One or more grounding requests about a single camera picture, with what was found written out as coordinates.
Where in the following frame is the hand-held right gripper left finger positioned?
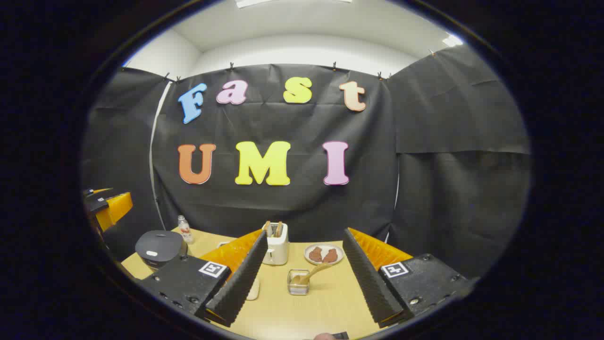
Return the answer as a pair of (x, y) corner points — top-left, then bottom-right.
(140, 229), (268, 327)

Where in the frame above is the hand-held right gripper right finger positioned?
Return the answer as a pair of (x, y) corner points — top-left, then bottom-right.
(343, 228), (477, 329)

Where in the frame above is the wooden spoon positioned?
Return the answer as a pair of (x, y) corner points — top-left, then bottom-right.
(293, 263), (333, 285)

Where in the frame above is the black rice cooker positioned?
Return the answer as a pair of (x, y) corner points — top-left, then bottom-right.
(135, 230), (189, 271)

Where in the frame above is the clear chopstick holder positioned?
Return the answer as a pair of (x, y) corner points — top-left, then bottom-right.
(287, 269), (310, 296)

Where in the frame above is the white toaster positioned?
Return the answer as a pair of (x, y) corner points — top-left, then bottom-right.
(262, 222), (289, 266)

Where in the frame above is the white plate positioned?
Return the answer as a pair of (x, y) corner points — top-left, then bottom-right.
(304, 243), (345, 266)

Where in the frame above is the small clear bottle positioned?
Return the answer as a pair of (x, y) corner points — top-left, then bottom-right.
(178, 215), (194, 244)

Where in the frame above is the black backdrop cloth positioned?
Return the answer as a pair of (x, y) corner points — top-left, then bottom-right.
(80, 45), (531, 279)

